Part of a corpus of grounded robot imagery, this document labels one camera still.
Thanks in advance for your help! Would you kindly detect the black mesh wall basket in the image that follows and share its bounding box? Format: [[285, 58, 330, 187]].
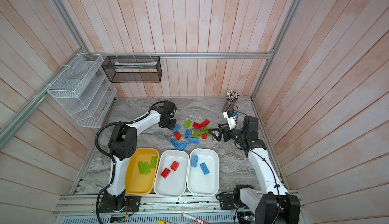
[[102, 55, 163, 83]]

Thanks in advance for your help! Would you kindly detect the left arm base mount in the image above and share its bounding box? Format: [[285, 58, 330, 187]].
[[98, 195, 141, 213]]

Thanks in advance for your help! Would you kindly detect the red long lego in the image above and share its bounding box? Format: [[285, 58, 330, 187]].
[[201, 119, 210, 128], [192, 122, 202, 131]]

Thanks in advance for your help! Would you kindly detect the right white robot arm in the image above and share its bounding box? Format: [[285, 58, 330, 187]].
[[209, 111, 301, 224]]

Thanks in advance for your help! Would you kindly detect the green lego brick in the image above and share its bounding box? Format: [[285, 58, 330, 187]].
[[191, 132, 203, 139], [202, 127, 210, 135], [142, 162, 151, 174], [138, 161, 144, 174], [150, 156, 158, 168], [184, 120, 192, 128]]

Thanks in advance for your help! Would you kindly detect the blue lego brick upright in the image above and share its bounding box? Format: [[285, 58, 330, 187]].
[[185, 130, 191, 141]]

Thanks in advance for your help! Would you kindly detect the right white plastic bin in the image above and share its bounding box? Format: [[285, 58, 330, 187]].
[[187, 148, 219, 196]]

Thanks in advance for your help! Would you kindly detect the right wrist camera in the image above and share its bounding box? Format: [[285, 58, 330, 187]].
[[223, 110, 238, 131]]

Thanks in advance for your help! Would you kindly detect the aluminium frame rail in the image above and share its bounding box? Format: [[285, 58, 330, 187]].
[[52, 192, 223, 217]]

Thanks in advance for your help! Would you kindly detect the blue lego brick bottom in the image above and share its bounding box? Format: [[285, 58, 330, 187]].
[[200, 163, 210, 175]]

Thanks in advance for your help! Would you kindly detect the red long lego left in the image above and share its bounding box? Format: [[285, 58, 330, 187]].
[[192, 122, 202, 131]]

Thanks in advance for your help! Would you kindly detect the red marker pen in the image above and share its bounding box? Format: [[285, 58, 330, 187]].
[[181, 213, 209, 224]]

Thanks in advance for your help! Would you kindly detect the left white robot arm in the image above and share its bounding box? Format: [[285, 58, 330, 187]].
[[94, 100, 177, 212]]

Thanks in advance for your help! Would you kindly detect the middle white plastic bin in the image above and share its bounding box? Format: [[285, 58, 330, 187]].
[[154, 150, 189, 198]]

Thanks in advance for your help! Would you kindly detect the red long lego right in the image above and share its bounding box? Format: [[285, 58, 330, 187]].
[[201, 119, 210, 128]]

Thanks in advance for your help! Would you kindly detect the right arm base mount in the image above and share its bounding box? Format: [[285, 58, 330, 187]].
[[216, 192, 245, 210]]

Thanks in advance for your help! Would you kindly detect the white plastic bin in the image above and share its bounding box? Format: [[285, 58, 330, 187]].
[[187, 148, 219, 196], [154, 150, 189, 198]]

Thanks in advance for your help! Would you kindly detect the metal pencil cup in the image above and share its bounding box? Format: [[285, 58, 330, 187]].
[[222, 90, 240, 112]]

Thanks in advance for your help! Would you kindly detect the blue lego brick side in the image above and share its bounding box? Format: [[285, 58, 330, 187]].
[[189, 138, 200, 144]]

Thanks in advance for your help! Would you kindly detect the yellow plastic bin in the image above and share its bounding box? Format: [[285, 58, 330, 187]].
[[125, 148, 159, 195]]

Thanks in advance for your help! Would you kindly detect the white wire mesh shelf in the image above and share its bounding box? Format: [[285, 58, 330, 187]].
[[48, 54, 116, 128]]

